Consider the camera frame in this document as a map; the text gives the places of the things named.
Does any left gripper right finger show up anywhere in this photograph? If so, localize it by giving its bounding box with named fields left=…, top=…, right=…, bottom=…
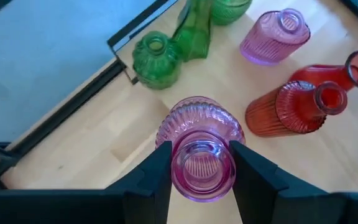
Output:
left=229, top=140, right=358, bottom=224

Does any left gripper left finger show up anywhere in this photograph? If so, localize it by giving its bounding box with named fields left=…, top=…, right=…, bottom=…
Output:
left=0, top=141, right=173, bottom=224

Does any pink ribbed round-shouldered vase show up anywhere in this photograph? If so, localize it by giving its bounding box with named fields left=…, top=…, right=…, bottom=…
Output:
left=155, top=95, right=247, bottom=203

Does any red ribbed bottle vase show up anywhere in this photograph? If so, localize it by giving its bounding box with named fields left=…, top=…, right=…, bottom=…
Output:
left=244, top=80, right=349, bottom=138

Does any green round glass vase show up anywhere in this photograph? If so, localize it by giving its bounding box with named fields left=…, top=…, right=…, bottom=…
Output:
left=131, top=30, right=183, bottom=91

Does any red flared-rim glass vase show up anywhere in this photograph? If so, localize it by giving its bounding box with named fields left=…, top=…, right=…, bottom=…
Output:
left=288, top=49, right=358, bottom=93

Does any pink ribbed flat-shouldered vase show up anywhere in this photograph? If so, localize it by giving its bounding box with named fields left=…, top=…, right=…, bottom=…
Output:
left=239, top=8, right=311, bottom=67

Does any green conical glass vase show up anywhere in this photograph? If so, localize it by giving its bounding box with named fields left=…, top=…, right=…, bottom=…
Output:
left=172, top=0, right=214, bottom=62

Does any green ribbed jug vase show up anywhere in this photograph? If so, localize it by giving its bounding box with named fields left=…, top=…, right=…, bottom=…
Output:
left=210, top=0, right=254, bottom=27

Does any black aluminium table frame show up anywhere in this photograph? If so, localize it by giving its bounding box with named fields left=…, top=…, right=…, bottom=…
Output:
left=0, top=60, right=127, bottom=191

